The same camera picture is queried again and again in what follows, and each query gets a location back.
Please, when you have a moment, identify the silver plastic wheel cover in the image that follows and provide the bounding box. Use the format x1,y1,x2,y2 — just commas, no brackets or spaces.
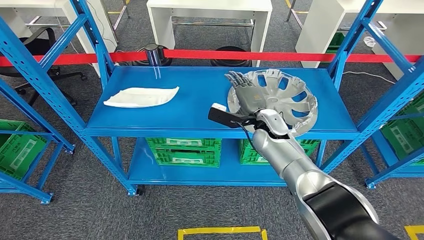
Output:
226,68,319,137

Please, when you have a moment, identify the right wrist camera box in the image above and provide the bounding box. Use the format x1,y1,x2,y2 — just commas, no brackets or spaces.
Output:
207,102,258,130

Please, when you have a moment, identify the yellow floor tape outline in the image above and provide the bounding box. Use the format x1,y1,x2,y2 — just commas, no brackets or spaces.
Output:
177,226,269,240
404,225,424,240

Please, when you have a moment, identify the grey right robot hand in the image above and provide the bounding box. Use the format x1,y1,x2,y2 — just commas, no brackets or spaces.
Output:
224,70,268,117

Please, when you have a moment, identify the blue metal shelf rack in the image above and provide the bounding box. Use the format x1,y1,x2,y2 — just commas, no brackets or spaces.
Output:
0,0,424,197
0,79,76,205
364,89,424,190

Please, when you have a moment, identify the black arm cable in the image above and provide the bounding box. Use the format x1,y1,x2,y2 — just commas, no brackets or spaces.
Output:
236,120,259,154

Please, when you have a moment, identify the black stanchion post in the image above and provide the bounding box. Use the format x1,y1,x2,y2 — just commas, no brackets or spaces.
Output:
144,43,164,67

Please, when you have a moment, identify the white curved plastic part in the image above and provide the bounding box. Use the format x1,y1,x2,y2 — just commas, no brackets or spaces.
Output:
103,86,180,109

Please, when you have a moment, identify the black stanchion base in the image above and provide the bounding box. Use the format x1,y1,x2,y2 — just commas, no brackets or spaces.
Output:
210,46,253,68
130,44,173,67

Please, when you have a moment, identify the black office chair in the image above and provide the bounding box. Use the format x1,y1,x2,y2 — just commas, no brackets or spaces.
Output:
0,27,88,107

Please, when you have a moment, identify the white floor cable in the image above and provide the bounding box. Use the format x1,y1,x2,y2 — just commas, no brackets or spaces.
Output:
342,70,397,85

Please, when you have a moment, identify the red barrier belt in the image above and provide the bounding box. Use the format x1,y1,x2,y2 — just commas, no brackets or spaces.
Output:
0,48,424,67

